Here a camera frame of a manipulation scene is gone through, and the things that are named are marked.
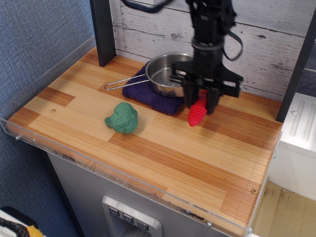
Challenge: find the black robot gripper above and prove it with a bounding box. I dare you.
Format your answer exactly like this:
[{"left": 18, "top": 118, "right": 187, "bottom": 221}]
[{"left": 171, "top": 43, "right": 243, "bottom": 115}]

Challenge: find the red handled metal fork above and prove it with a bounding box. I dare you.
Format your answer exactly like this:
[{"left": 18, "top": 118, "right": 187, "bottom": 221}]
[{"left": 188, "top": 90, "right": 207, "bottom": 126}]

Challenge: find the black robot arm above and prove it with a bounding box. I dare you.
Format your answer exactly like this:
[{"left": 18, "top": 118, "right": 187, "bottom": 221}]
[{"left": 170, "top": 0, "right": 243, "bottom": 115}]

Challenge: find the yellow black object corner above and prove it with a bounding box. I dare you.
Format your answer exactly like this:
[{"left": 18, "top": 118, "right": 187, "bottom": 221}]
[{"left": 0, "top": 218, "right": 45, "bottom": 237}]

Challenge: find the stainless steel pot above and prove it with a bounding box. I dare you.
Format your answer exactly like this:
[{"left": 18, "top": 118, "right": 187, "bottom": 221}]
[{"left": 104, "top": 53, "right": 193, "bottom": 98}]

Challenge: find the purple knitted cloth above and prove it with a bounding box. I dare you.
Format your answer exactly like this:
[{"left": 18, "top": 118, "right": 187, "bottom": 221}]
[{"left": 121, "top": 61, "right": 188, "bottom": 116}]

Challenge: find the green toy broccoli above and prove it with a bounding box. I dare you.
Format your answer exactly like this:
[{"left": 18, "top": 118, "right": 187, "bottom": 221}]
[{"left": 105, "top": 102, "right": 138, "bottom": 134}]

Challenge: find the white ribbed side unit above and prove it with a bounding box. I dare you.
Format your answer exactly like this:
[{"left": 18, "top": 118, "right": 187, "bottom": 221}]
[{"left": 268, "top": 93, "right": 316, "bottom": 200}]

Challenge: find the clear acrylic table guard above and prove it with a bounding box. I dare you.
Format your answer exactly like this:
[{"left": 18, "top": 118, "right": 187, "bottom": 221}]
[{"left": 5, "top": 49, "right": 281, "bottom": 237}]

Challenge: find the grey toy fridge cabinet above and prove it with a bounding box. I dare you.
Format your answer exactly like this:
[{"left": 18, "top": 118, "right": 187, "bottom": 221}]
[{"left": 48, "top": 154, "right": 248, "bottom": 237}]

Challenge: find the silver dispenser button panel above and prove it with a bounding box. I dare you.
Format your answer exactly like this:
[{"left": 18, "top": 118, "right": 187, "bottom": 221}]
[{"left": 102, "top": 195, "right": 163, "bottom": 237}]

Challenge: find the dark right frame post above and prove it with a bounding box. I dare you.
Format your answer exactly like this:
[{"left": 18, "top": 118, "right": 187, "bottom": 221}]
[{"left": 276, "top": 10, "right": 316, "bottom": 122}]

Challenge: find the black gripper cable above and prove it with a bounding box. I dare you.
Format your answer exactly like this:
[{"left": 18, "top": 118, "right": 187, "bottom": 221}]
[{"left": 122, "top": 0, "right": 245, "bottom": 62}]

